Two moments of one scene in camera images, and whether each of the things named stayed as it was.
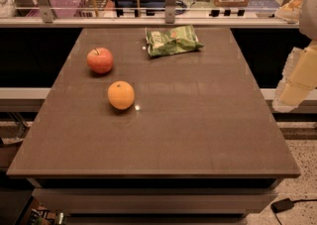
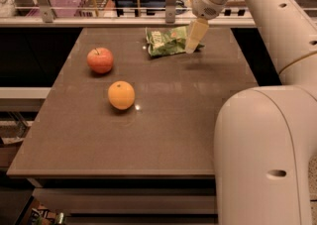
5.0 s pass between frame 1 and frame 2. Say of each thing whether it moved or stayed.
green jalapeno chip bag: stayed
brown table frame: stayed
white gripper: moved
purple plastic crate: stayed
